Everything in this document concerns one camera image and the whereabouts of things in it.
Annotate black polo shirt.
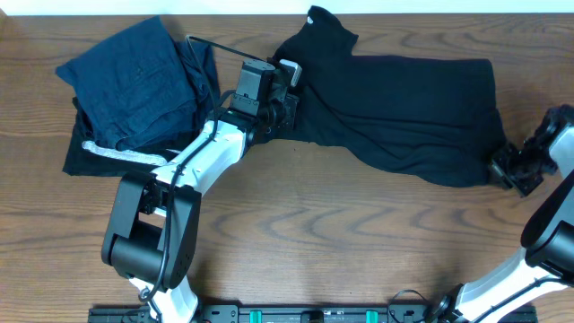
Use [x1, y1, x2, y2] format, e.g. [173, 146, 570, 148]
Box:
[270, 6, 506, 188]

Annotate folded dark blue shorts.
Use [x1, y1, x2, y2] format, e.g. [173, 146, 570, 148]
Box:
[56, 17, 221, 151]

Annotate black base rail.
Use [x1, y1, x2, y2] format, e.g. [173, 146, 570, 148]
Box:
[87, 304, 538, 323]

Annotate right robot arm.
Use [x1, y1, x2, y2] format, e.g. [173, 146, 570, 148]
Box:
[425, 104, 573, 323]

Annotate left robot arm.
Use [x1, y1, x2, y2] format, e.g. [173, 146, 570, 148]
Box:
[89, 58, 302, 322]

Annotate folded black garment white stripe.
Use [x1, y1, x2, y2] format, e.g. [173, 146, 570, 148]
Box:
[63, 97, 198, 177]

